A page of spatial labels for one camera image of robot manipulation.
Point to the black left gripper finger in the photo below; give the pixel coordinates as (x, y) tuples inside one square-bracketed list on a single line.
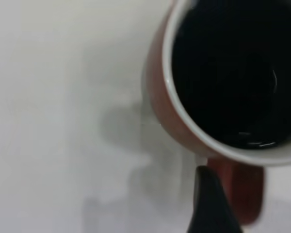
[(208, 206)]

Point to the red ceramic mug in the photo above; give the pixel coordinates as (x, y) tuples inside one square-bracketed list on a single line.
[(160, 97)]

